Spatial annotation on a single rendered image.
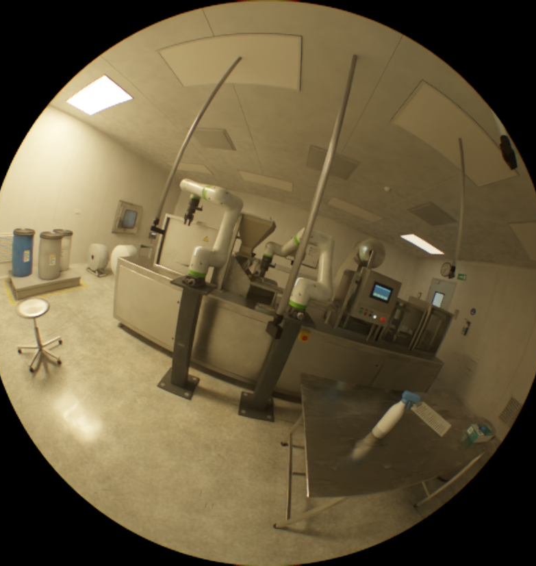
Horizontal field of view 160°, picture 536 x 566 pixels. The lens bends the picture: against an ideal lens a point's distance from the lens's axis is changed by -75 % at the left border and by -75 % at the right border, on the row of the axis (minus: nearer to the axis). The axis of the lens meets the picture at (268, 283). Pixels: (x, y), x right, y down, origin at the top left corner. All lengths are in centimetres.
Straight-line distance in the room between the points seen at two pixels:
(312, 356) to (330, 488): 118
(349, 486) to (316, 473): 13
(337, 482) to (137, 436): 116
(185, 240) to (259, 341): 113
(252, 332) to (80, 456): 157
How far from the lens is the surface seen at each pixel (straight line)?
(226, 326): 159
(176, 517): 128
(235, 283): 174
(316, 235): 140
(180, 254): 188
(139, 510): 130
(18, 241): 340
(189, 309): 132
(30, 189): 398
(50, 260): 324
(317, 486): 70
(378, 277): 161
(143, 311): 202
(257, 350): 162
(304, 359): 165
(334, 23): 152
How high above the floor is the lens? 127
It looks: 10 degrees down
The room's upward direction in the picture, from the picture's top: 18 degrees clockwise
